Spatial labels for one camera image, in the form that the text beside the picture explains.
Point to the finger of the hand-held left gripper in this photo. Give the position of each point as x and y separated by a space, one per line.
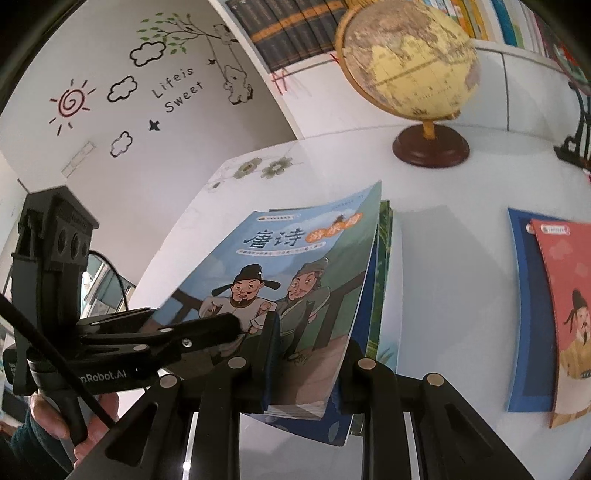
120 319
198 334

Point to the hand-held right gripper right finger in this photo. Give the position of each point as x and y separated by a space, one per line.
355 369

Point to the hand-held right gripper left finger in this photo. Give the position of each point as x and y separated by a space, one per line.
272 360

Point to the light blue poetry book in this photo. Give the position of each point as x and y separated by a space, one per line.
277 258

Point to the dark green beetle book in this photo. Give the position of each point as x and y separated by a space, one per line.
385 230

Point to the person's left forearm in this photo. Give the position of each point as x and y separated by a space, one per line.
32 454

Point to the row of dark books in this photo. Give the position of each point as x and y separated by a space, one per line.
286 32

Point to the row of colourful shelf books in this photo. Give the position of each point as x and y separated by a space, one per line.
498 18

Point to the person's left hand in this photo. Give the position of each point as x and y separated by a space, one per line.
46 415

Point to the blue patterned book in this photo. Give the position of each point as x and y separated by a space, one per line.
330 429

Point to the plain blue book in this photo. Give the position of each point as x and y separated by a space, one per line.
526 300

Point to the salmon red book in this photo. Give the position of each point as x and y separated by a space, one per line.
563 277

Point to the yellow desk globe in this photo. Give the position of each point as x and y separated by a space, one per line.
415 60

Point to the black carved fan stand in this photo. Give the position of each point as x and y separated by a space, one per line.
577 143

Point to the round fan with red flower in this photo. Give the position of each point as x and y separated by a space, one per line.
570 55

